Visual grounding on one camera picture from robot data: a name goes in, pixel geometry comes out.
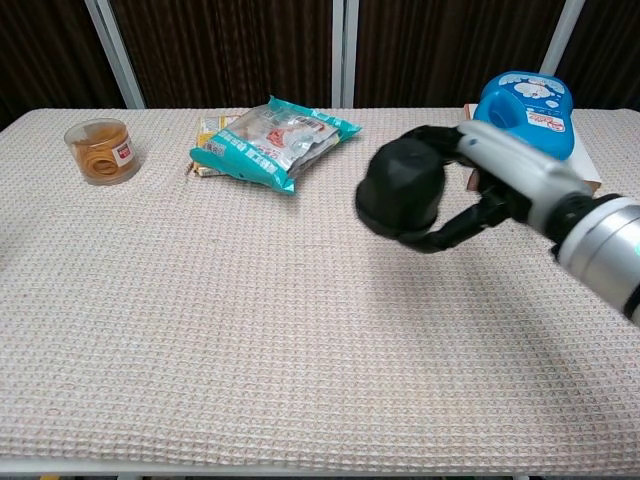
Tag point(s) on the white upright frame post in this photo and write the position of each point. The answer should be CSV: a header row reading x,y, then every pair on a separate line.
x,y
345,50

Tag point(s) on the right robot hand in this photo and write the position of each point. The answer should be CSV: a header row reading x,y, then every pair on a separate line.
x,y
520,170

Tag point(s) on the dark brown curtain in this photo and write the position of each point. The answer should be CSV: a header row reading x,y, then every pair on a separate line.
x,y
225,50

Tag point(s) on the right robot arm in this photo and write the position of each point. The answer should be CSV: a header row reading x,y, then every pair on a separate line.
x,y
605,240

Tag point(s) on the clear jar of rubber bands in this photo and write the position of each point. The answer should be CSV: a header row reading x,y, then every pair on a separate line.
x,y
100,152

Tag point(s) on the black faceted dice cup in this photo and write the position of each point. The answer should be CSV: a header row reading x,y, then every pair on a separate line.
x,y
405,175

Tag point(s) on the beige waffle tablecloth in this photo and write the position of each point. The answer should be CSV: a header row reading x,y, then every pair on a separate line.
x,y
300,300

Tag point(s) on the blue pump bottle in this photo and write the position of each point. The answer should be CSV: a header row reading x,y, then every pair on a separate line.
x,y
535,120

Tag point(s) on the yellow snack packet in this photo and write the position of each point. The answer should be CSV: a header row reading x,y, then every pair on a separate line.
x,y
207,127

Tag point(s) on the white slanted frame post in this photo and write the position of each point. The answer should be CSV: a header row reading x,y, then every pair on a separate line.
x,y
562,35
115,55

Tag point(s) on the white flat cardboard box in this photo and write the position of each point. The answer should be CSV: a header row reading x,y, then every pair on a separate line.
x,y
585,160

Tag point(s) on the teal snack bag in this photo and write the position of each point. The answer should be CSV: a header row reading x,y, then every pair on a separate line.
x,y
270,145

